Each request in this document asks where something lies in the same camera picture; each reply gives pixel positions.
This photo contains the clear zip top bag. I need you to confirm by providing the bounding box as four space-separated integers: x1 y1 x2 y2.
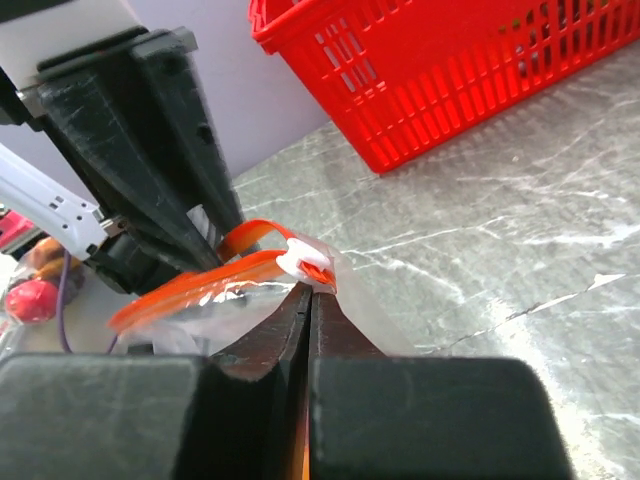
109 219 415 355

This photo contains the pink plastic object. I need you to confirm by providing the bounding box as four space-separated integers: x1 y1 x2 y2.
0 209 37 255

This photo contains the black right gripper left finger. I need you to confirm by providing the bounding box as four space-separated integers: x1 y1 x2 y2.
1 287 311 479

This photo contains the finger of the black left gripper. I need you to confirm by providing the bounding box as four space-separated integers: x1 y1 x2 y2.
37 29 220 271
132 29 244 260

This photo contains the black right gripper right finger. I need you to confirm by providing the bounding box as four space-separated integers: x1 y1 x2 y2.
309 294 574 479

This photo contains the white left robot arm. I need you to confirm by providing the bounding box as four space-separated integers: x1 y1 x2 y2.
1 27 243 295

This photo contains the red plastic basket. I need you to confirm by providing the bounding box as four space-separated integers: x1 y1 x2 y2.
248 0 639 173

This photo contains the clear box of toys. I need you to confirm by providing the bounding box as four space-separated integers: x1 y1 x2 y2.
0 234 86 346

